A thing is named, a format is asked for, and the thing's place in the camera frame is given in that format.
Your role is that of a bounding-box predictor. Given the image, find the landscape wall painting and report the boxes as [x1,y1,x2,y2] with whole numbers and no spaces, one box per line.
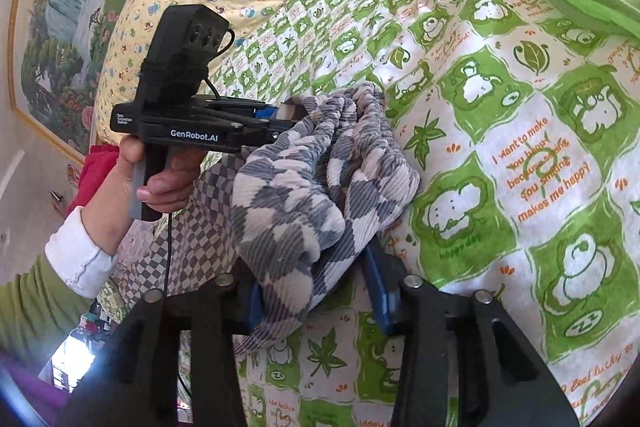
[10,0,173,164]

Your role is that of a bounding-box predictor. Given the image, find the grey white checkered pants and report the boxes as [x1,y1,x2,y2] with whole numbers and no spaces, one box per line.
[232,81,422,358]

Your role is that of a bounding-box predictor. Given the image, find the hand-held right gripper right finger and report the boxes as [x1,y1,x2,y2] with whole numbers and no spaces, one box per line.
[364,248,582,427]

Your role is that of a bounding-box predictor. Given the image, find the purple cloth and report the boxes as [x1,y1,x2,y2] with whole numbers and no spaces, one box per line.
[0,351,73,427]

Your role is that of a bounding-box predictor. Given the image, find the small-check grey white cloth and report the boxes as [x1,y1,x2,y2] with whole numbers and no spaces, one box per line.
[115,151,252,308]

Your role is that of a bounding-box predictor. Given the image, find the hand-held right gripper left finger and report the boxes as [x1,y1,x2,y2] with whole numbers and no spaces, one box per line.
[60,273,264,427]

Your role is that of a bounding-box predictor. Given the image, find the red cloth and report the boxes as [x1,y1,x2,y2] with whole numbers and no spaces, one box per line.
[64,144,122,219]

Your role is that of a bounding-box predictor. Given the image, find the green cartoon printed bed sheet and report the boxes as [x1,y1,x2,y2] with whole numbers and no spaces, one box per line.
[97,0,640,427]

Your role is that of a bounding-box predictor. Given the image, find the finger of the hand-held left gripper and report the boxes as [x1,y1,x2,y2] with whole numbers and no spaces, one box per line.
[232,118,295,142]
[197,96,278,122]

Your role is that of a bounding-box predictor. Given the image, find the person's left hand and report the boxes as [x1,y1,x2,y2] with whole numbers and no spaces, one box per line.
[82,139,202,254]

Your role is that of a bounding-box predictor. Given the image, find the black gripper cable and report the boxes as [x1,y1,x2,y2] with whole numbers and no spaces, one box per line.
[165,27,237,408]

